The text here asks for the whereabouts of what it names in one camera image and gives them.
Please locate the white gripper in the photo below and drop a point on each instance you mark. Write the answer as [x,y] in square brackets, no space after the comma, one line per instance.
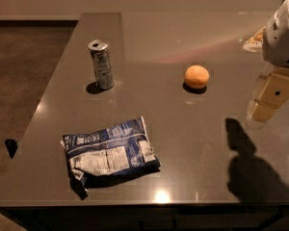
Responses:
[280,38]

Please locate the orange fruit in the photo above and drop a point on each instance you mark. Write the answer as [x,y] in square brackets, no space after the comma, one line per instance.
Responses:
[196,77]

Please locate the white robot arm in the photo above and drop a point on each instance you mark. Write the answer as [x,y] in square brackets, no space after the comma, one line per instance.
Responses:
[271,90]

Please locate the blue chip bag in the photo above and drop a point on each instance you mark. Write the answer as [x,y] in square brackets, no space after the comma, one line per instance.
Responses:
[110,156]

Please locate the silver drink can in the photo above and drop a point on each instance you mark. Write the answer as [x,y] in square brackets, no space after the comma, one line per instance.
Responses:
[102,66]

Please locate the small black floor object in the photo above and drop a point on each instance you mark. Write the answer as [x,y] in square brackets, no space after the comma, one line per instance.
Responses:
[11,146]

